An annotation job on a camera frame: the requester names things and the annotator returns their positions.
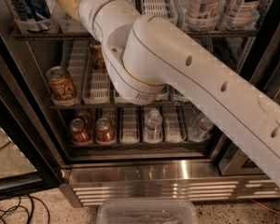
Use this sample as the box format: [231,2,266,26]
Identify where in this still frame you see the front left red can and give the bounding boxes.
[69,119,91,143]

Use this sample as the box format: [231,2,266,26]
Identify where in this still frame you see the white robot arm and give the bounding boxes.
[56,0,280,188]

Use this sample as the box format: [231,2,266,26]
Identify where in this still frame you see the left glass fridge door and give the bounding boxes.
[0,53,61,201]

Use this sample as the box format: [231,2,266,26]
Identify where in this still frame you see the orange cable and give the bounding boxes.
[250,199,280,217]

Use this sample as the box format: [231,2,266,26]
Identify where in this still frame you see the left clear water bottle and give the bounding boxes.
[144,108,162,144]

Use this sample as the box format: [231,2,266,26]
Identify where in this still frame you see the orange lacroix can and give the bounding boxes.
[90,43,105,71]
[46,66,77,102]

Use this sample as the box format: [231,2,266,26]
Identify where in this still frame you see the rear orange lacroix can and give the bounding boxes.
[90,43,105,71]

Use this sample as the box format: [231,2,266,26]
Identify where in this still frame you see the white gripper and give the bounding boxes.
[50,0,142,41]

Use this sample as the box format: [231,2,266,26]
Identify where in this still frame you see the stainless steel fridge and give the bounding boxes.
[0,0,280,207]

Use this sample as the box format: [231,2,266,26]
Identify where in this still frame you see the left green can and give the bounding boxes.
[155,85,169,102]

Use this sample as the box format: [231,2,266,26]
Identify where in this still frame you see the white blue can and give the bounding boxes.
[186,0,220,20]

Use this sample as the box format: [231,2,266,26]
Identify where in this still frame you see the rear red can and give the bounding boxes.
[74,109,92,126]

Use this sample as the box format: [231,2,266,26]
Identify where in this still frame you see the white black can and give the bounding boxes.
[223,0,260,27]

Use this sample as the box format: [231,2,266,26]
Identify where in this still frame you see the front orange lacroix can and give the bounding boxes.
[46,66,77,102]

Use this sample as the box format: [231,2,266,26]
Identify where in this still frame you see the black cables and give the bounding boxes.
[0,194,50,224]

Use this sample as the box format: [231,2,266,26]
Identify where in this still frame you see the glass fridge door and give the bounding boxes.
[218,143,262,176]
[0,53,61,201]

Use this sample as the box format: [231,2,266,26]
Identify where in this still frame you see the clear plastic bin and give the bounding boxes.
[96,199,199,224]

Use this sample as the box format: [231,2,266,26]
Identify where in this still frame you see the front right red can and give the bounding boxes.
[95,118,115,143]

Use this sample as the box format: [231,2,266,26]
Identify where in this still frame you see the right glass fridge door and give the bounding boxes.
[218,143,262,176]

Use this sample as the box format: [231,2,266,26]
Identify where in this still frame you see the red can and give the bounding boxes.
[95,118,115,143]
[69,119,91,143]
[74,109,92,126]

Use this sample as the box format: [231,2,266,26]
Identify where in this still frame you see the left blue pepsi can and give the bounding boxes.
[10,0,50,21]

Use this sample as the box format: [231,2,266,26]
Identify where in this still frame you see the right clear water bottle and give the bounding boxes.
[189,112,214,142]

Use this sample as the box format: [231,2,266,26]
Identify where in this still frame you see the clear water bottle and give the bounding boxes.
[144,108,162,144]
[189,112,214,142]

